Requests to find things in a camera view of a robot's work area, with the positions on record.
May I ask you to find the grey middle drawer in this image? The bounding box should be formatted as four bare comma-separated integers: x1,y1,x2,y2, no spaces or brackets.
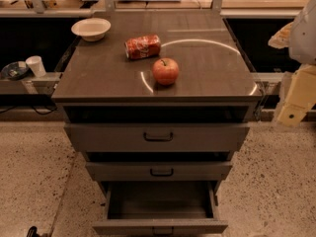
86,152,232,181

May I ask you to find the grey drawer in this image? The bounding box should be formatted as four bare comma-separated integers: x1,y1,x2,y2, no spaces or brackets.
86,152,232,181
65,123,249,152
93,181,228,237

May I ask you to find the grey bottom drawer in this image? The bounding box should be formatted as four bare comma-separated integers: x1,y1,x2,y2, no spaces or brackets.
93,181,228,237

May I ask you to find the grey drawer cabinet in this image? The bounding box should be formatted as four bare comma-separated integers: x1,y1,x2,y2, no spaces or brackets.
51,9,265,237

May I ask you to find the grey top drawer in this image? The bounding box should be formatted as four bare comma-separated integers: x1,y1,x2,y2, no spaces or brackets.
65,123,249,152

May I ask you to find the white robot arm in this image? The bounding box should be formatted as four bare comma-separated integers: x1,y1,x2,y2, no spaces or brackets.
268,0,316,126

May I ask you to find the red apple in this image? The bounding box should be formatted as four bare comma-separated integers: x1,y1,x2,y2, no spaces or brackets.
152,58,179,86

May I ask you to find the dark plate with items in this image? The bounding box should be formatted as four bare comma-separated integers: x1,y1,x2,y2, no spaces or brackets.
1,61,30,80

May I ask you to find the black cable on floor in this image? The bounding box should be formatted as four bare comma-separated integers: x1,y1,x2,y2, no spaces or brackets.
0,104,58,116

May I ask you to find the white bowl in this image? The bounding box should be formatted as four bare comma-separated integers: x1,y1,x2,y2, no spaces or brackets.
71,18,111,41

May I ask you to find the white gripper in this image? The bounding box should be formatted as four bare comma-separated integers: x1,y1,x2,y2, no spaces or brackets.
276,64,316,127

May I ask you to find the black object bottom left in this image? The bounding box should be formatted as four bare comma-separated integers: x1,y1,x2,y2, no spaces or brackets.
26,226,49,237

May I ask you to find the red soda can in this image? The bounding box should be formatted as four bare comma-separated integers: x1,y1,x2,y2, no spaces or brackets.
124,35,161,60

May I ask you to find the white foam cup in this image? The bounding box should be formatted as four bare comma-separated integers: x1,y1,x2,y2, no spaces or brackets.
26,55,46,77

